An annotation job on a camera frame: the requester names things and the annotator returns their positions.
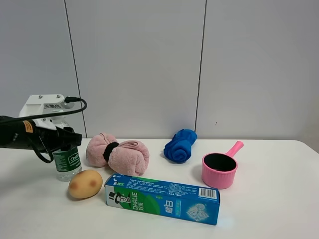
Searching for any black hair band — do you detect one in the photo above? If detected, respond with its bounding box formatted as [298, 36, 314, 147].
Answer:
[103, 142, 119, 162]

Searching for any blue green toothpaste box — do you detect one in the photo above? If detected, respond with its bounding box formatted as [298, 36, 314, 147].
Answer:
[104, 173, 220, 226]

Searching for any pink rolled towel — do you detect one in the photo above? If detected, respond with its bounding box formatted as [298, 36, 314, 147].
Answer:
[86, 133, 150, 176]

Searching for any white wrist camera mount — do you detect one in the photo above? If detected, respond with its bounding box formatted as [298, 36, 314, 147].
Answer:
[18, 94, 74, 130]

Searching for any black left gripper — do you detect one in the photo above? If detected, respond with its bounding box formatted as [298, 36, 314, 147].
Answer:
[0, 116, 82, 151]

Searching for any clear water bottle white cap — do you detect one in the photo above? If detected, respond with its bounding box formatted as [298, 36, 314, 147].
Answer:
[51, 117, 83, 182]

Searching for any blue rolled towel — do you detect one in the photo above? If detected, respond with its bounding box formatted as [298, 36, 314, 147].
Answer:
[163, 129, 197, 164]

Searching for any pink saucepan with handle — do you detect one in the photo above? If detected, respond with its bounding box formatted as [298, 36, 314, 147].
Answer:
[201, 141, 244, 189]

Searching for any yellow potato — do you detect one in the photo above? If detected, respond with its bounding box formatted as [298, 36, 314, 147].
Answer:
[68, 170, 103, 199]

